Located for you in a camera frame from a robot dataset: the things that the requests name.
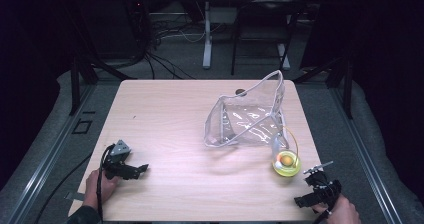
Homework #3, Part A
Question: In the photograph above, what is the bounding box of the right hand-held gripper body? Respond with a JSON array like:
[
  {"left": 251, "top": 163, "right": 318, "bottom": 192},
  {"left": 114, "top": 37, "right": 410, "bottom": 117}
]
[{"left": 302, "top": 160, "right": 343, "bottom": 207}]

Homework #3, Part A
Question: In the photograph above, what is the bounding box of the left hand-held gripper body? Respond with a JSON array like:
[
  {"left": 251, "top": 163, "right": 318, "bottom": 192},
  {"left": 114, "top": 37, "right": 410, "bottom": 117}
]
[{"left": 101, "top": 139, "right": 140, "bottom": 181}]

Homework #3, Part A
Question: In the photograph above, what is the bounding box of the person's left hand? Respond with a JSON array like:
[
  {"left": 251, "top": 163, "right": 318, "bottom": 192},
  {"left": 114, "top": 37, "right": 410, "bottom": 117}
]
[{"left": 82, "top": 168, "right": 120, "bottom": 212}]

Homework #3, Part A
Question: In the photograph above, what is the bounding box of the person's right hand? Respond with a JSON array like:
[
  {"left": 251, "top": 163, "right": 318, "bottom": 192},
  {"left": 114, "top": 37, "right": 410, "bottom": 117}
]
[{"left": 312, "top": 193, "right": 363, "bottom": 224}]

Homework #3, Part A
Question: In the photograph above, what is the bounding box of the round yellow-green toy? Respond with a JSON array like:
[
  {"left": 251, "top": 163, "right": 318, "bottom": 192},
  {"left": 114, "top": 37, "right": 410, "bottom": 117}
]
[{"left": 271, "top": 127, "right": 303, "bottom": 178}]

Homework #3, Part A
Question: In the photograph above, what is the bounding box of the grey tape strip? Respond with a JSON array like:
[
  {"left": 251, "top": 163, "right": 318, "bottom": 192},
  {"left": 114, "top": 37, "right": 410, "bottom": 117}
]
[{"left": 64, "top": 191, "right": 86, "bottom": 202}]

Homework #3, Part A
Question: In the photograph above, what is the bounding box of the clear plastic zipper bag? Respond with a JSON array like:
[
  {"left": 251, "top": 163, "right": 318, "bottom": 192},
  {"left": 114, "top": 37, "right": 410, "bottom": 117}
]
[{"left": 203, "top": 69, "right": 290, "bottom": 149}]

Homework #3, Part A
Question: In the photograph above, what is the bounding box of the white desk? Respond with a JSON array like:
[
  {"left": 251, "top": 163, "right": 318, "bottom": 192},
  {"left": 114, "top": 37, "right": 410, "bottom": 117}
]
[{"left": 182, "top": 0, "right": 330, "bottom": 71}]

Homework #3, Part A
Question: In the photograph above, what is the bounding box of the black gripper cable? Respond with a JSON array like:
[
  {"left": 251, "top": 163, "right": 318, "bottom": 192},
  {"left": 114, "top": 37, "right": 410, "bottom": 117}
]
[
  {"left": 95, "top": 143, "right": 117, "bottom": 222},
  {"left": 313, "top": 209, "right": 332, "bottom": 224}
]

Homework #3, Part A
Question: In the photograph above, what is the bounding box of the grey metal floor rail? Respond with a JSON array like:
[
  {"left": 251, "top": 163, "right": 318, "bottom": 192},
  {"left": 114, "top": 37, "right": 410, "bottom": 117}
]
[
  {"left": 6, "top": 83, "right": 96, "bottom": 224},
  {"left": 329, "top": 83, "right": 404, "bottom": 224}
]

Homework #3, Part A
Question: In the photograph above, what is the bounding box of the black floor cable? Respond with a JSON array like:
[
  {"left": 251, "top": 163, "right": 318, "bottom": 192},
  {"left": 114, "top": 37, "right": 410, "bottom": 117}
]
[{"left": 33, "top": 153, "right": 93, "bottom": 224}]

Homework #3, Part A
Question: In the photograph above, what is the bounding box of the black frame post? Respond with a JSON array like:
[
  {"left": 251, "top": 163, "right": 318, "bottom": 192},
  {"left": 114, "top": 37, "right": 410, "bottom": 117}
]
[
  {"left": 68, "top": 55, "right": 99, "bottom": 117},
  {"left": 293, "top": 53, "right": 355, "bottom": 120}
]

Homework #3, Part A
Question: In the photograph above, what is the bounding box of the tangle of floor cables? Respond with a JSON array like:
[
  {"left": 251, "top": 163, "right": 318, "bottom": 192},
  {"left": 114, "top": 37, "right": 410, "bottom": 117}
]
[{"left": 141, "top": 15, "right": 208, "bottom": 82}]

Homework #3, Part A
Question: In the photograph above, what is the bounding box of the black metal chair frame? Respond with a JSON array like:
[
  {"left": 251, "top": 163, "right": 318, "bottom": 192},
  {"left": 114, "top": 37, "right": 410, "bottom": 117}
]
[{"left": 230, "top": 0, "right": 302, "bottom": 77}]

